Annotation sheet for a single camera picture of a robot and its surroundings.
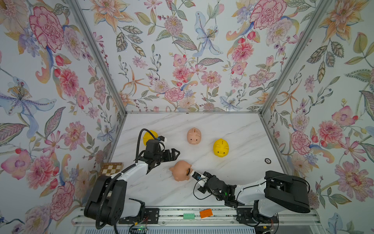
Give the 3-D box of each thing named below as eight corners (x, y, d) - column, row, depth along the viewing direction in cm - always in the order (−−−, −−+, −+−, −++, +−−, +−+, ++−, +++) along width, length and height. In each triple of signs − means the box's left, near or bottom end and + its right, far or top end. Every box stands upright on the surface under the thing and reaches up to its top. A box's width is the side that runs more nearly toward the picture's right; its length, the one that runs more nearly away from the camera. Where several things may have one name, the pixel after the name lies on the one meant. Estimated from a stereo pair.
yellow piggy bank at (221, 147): (214, 159, 96) (216, 152, 89) (212, 146, 103) (214, 138, 96) (227, 159, 96) (230, 152, 89) (224, 146, 103) (227, 138, 96)
